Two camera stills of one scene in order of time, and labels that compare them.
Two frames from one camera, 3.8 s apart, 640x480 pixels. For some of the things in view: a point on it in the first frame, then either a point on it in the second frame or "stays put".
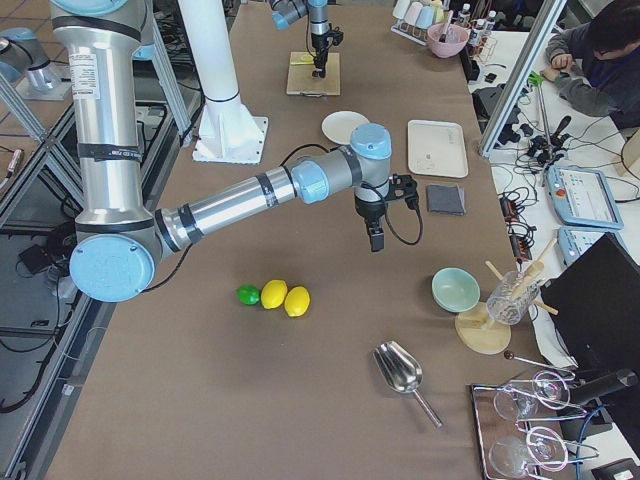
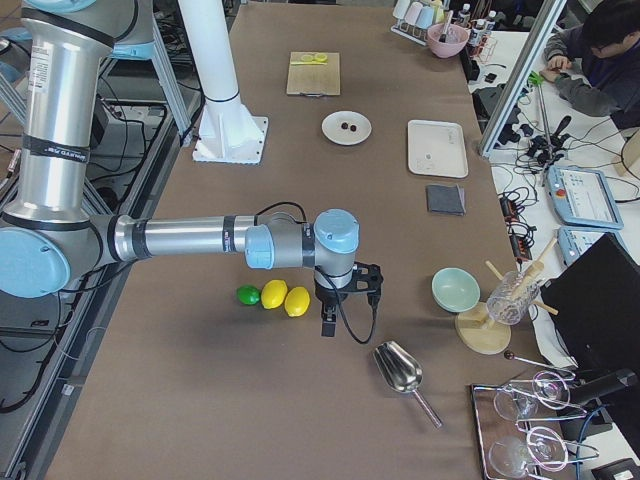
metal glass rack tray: [517, 427] stays put
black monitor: [595, 301] stays put
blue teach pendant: [582, 197] stays put
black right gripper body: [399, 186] to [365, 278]
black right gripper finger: [377, 239] to [329, 320]
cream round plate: [338, 126] stays put
